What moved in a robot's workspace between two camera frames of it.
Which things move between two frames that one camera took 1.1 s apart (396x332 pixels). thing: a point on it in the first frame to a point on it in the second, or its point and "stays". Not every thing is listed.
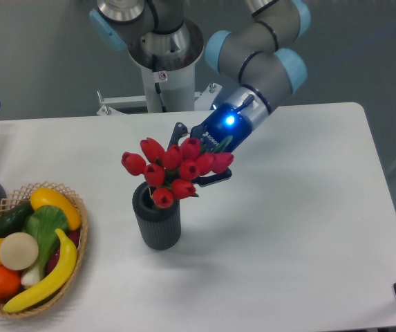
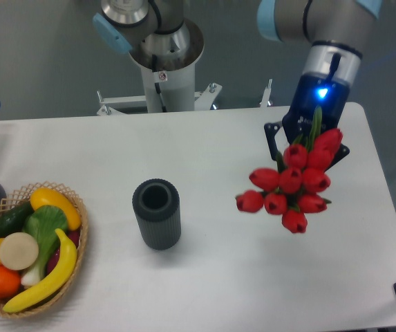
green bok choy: [41, 222] stays
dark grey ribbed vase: [159, 228] stays
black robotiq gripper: [226, 121] to [313, 91]
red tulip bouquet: [176, 170] to [298, 186]
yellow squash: [52, 197] stays
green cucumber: [13, 222] stays
